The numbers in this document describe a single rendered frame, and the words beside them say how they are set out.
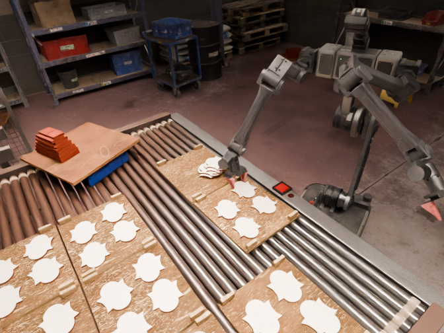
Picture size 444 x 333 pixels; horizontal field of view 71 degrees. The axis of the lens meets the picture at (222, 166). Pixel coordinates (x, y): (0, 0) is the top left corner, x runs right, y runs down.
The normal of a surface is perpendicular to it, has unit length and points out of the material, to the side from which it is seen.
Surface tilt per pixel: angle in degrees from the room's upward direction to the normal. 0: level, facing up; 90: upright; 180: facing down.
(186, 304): 0
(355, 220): 0
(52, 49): 90
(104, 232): 0
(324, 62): 90
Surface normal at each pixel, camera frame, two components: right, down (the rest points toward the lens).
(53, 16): 0.62, 0.42
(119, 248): -0.05, -0.80
